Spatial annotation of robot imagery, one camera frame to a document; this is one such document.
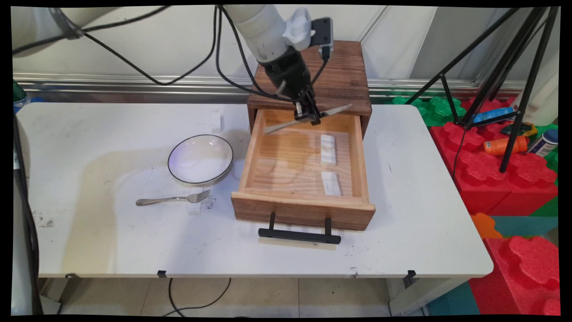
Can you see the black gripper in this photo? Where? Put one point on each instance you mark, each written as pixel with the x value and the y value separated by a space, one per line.
pixel 288 74

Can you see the silver table knife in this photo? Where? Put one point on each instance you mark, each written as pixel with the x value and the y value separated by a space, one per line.
pixel 279 126

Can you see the white notched cutlery rest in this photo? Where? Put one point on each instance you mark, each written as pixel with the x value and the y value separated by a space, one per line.
pixel 328 150

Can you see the dark wooden cabinet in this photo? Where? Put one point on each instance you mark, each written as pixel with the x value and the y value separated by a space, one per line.
pixel 344 71

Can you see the light wooden drawer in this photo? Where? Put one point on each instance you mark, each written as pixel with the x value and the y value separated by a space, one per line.
pixel 290 179

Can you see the white plain cutlery rest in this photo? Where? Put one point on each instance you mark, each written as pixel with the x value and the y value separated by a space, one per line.
pixel 331 184

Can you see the small white rest block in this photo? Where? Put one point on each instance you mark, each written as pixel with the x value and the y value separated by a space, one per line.
pixel 195 208
pixel 216 122

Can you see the white plate black rim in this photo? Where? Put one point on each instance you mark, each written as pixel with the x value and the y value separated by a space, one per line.
pixel 200 159

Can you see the green foam block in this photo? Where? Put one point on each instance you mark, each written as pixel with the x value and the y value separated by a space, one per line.
pixel 435 111

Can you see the silver fork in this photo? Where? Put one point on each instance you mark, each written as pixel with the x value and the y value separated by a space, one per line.
pixel 170 199

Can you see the blue flat package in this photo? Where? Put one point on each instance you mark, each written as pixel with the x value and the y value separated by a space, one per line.
pixel 491 115

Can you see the large red foam block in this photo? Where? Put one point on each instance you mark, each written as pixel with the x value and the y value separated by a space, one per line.
pixel 478 179

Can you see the orange bottle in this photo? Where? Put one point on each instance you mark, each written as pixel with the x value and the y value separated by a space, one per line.
pixel 494 146

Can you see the black tripod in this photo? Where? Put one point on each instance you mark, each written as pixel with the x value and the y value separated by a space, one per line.
pixel 514 129

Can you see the orange foam block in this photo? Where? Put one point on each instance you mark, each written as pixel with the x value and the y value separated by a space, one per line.
pixel 485 226

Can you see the white table leg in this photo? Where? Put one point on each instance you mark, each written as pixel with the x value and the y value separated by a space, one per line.
pixel 415 297

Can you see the yellow black packet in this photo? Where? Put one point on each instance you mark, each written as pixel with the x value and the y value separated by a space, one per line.
pixel 529 129

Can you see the white and blue bottle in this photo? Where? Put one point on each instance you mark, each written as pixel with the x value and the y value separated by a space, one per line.
pixel 544 144

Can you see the green object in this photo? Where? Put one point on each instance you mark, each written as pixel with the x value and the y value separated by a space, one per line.
pixel 18 91

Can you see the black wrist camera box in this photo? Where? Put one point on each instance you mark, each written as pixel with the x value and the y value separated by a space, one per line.
pixel 322 33

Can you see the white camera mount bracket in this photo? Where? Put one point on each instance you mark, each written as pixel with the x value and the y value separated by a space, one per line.
pixel 298 27

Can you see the metal wall rail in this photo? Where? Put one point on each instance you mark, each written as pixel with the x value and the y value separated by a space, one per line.
pixel 134 85

